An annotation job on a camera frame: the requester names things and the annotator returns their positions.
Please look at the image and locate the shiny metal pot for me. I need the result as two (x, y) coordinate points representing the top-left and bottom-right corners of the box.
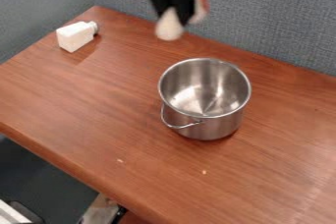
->
(157, 58), (252, 140)

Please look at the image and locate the table leg frame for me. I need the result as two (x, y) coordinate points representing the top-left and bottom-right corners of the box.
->
(77, 194), (127, 224)

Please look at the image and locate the white toy mushroom red cap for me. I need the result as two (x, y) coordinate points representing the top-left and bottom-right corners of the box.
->
(155, 0), (211, 41)

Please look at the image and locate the white plastic bottle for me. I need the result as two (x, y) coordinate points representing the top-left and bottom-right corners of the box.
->
(56, 22), (99, 53)

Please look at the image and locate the white box at corner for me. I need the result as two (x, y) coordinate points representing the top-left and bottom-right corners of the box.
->
(0, 199), (33, 224)

